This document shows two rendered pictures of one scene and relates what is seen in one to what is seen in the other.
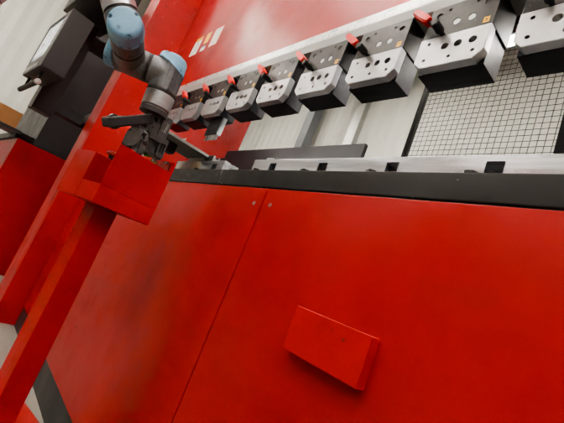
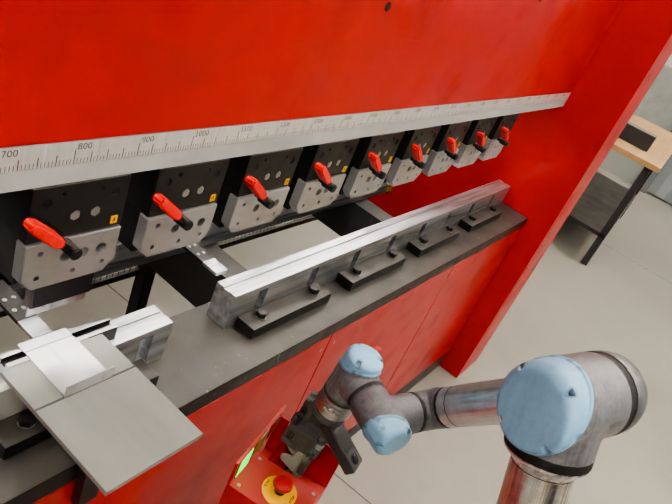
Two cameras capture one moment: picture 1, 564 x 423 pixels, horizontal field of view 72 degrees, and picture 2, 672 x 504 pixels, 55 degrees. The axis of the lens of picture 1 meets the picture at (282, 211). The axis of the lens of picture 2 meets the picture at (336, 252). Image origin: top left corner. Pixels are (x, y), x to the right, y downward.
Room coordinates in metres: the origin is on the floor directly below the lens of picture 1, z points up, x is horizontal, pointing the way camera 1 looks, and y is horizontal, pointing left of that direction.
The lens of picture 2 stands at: (1.51, 1.23, 1.80)
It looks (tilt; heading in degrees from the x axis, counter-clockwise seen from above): 29 degrees down; 244
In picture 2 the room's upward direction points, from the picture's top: 24 degrees clockwise
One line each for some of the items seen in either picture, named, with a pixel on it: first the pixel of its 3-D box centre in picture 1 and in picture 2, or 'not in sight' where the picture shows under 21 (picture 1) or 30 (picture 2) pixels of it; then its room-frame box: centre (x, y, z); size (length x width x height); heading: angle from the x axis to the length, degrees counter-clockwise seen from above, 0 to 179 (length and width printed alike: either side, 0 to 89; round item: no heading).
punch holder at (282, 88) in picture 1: (284, 87); (250, 179); (1.20, 0.14, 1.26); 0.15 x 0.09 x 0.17; 38
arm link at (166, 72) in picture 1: (166, 75); (354, 376); (0.96, 0.42, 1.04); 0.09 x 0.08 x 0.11; 105
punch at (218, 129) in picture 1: (214, 129); (60, 283); (1.49, 0.37, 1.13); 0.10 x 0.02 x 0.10; 38
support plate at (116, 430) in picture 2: (169, 139); (103, 405); (1.40, 0.49, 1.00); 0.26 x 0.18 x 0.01; 128
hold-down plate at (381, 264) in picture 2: not in sight; (372, 268); (0.67, -0.20, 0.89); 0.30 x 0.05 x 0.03; 38
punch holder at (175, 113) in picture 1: (181, 112); not in sight; (1.82, 0.64, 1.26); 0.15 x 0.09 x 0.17; 38
